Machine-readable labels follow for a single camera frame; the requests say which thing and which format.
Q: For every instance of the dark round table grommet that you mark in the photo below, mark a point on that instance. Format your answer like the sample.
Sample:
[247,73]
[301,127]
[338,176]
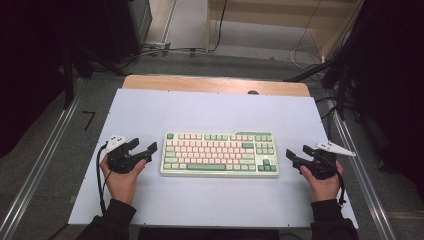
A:
[253,92]

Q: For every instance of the white board table cover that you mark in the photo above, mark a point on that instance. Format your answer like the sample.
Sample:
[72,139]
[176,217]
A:
[213,110]

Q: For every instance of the metal floor rail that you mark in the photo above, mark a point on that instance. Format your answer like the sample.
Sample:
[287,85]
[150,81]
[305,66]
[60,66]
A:
[36,173]
[363,180]

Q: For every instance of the person's right hand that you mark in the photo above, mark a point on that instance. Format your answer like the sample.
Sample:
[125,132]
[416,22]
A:
[323,188]

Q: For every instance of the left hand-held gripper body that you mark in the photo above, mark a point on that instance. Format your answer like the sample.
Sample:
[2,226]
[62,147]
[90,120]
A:
[120,161]

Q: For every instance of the light wooden shelf unit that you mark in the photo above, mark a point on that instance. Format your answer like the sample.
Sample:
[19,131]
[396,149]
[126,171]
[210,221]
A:
[266,13]

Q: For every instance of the person's left hand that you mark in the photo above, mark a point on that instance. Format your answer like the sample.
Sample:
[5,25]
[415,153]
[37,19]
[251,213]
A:
[121,185]

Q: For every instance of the dark curtain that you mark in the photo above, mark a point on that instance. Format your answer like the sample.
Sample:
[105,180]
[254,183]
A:
[393,83]
[36,66]

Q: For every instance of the green and pink keyboard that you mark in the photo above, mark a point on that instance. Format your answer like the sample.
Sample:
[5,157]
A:
[220,155]

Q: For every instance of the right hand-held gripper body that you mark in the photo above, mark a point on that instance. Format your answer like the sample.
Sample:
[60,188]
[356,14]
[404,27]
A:
[321,165]

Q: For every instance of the black cabinet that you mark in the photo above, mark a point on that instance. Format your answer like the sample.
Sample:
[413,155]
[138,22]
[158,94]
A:
[128,26]

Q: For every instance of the person's dark clothing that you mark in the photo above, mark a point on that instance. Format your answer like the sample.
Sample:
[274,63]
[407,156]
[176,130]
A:
[206,234]

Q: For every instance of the wooden table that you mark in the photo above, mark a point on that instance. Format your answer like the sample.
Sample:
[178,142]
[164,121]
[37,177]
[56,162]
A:
[186,83]

